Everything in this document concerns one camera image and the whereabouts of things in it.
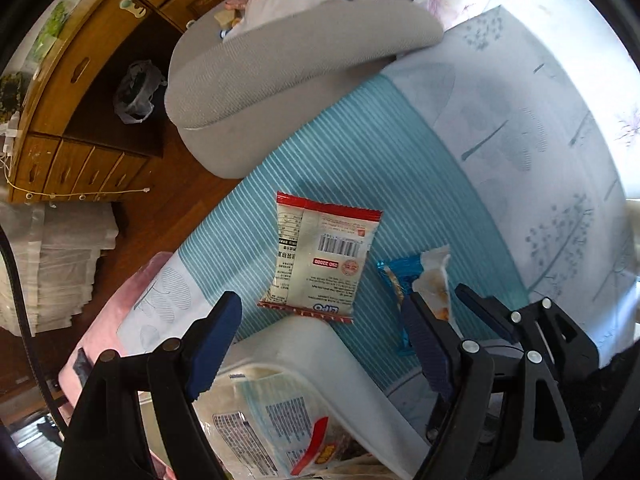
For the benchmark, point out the blue wrapper snack bar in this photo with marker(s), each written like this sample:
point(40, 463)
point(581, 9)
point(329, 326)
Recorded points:
point(395, 280)

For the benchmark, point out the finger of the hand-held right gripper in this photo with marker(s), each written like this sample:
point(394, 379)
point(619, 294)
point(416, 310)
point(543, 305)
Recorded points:
point(480, 307)

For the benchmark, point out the white snack wrapper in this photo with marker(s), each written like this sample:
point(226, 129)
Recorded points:
point(432, 280)

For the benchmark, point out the sliced bread packet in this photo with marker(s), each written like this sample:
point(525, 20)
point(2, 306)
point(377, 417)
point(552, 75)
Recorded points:
point(270, 420)

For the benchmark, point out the trash bin with black bag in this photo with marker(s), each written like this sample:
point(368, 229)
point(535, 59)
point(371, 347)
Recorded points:
point(135, 90)

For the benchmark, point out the red and white snack packet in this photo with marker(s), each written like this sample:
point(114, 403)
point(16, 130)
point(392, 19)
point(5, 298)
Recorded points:
point(320, 260)

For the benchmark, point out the wooden desk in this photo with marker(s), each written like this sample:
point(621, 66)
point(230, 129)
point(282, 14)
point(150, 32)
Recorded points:
point(65, 110)

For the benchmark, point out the green tissue pack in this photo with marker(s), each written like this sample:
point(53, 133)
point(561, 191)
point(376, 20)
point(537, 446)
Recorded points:
point(50, 30)

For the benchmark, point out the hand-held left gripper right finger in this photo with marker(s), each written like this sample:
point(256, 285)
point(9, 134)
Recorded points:
point(425, 345)

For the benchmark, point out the pink fleece blanket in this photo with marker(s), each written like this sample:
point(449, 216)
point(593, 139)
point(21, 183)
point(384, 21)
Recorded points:
point(100, 340)

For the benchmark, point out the grey office chair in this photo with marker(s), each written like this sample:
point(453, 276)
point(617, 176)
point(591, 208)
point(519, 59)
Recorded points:
point(300, 60)

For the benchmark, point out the white power strip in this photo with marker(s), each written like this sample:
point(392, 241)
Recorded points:
point(10, 135)

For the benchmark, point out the dark patterned bag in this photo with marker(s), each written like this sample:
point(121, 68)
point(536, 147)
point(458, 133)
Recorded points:
point(10, 92)

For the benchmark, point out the white plastic storage bin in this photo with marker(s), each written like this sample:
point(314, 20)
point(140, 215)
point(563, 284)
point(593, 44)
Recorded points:
point(300, 340)

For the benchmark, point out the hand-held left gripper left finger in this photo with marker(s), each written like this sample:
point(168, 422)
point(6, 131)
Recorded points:
point(215, 345)

